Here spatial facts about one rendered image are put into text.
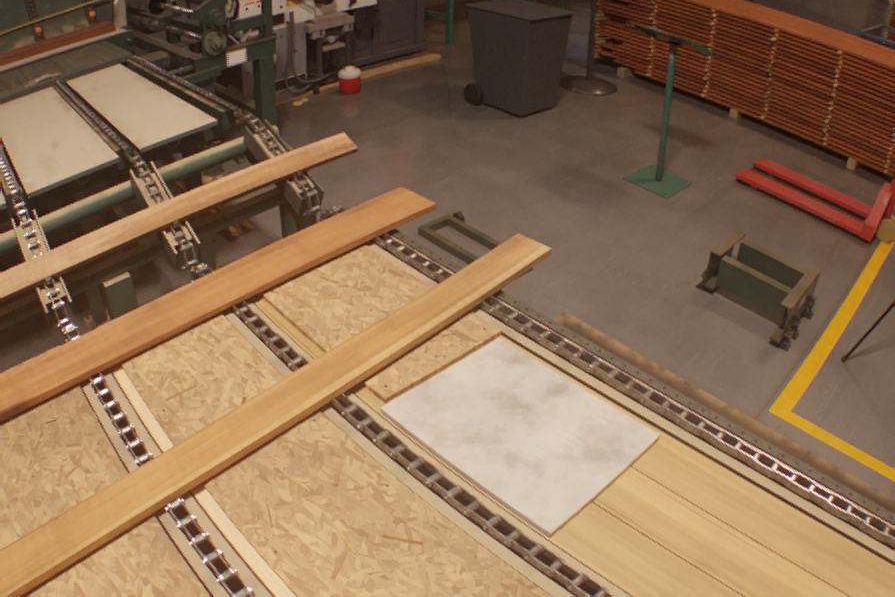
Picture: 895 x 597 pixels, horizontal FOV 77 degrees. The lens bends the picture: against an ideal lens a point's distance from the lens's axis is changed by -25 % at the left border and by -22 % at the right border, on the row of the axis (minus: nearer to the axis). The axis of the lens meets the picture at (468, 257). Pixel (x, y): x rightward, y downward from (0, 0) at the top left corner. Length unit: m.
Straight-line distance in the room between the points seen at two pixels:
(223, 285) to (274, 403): 0.62
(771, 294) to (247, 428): 2.86
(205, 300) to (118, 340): 0.36
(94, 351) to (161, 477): 0.62
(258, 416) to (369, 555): 0.52
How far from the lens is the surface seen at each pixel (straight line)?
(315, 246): 2.54
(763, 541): 1.80
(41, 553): 1.78
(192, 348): 2.24
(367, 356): 2.04
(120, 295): 2.87
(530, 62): 5.88
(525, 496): 1.73
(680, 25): 7.28
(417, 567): 1.59
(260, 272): 2.44
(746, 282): 3.92
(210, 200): 2.88
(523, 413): 1.93
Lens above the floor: 2.18
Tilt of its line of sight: 32 degrees down
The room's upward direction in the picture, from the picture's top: 2 degrees clockwise
